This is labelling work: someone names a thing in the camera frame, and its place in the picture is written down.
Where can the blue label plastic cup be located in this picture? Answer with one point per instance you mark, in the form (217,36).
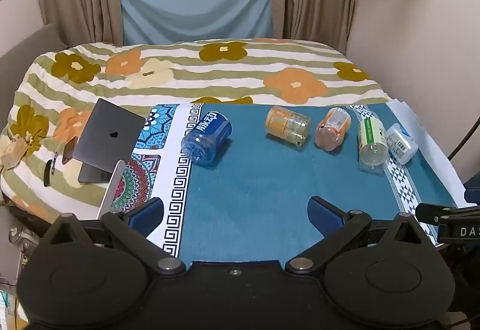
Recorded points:
(206,136)

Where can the yellow orange label plastic cup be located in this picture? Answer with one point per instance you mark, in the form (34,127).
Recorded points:
(287,123)

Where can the white label clear plastic cup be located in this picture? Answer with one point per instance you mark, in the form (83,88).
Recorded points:
(401,144)

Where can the dark blue box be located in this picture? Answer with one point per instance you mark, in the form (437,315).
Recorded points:
(473,189)

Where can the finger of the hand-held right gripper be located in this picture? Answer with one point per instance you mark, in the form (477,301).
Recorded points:
(431,212)

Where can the teal patterned mat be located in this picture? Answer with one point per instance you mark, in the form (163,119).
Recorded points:
(255,183)

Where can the white paper sheet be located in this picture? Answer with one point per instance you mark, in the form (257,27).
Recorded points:
(431,150)

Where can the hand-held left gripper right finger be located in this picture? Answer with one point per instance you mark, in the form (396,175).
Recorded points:
(321,211)

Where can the floral striped blanket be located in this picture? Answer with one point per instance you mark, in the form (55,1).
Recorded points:
(225,78)

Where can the black pen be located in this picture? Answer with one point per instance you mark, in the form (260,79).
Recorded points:
(48,172)

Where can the green label plastic cup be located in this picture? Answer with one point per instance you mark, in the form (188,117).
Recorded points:
(371,140)

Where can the dark smartphone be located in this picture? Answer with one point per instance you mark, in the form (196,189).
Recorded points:
(69,151)

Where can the grey laptop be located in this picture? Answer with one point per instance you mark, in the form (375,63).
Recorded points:
(108,135)

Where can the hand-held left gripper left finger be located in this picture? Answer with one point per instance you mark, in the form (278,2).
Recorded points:
(147,211)

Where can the beige paper tag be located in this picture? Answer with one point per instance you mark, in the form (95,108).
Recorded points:
(13,153)

